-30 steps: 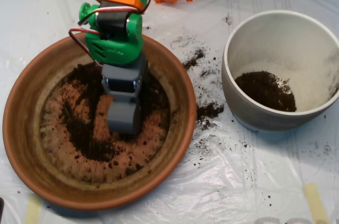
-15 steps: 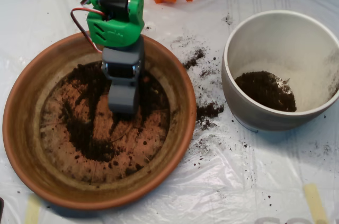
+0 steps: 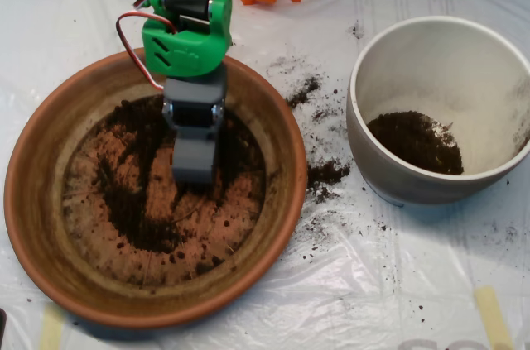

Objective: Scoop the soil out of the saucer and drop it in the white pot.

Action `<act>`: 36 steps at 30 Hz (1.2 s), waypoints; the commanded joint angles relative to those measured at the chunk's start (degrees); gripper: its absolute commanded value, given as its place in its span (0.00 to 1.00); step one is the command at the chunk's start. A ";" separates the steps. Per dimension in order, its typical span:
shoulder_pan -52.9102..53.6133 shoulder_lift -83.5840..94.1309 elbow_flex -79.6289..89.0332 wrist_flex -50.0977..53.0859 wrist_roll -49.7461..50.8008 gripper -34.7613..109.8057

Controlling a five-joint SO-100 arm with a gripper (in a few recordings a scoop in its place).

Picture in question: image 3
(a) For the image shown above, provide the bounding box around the dark soil pile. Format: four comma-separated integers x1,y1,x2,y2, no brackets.
97,95,266,254

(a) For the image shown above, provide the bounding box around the small spilled soil clump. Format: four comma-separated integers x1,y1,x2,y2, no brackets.
285,74,323,110

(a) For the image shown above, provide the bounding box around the large spilled soil clump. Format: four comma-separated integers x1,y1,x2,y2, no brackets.
306,159,352,205

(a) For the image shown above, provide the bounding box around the terracotta saucer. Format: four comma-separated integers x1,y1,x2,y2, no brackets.
3,44,309,330

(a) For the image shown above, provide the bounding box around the white ceramic pot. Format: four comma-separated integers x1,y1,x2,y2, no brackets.
345,15,530,206

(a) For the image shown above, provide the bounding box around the clear plastic sheet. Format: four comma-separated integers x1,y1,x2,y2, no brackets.
0,0,530,350

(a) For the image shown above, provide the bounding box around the faded beige tape strip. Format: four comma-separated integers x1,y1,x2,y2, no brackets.
37,303,66,350

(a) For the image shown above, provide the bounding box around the long beige tape strip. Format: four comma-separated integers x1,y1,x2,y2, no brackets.
474,285,515,350

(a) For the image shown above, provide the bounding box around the red and white servo cable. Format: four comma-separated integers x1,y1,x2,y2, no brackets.
116,0,252,93

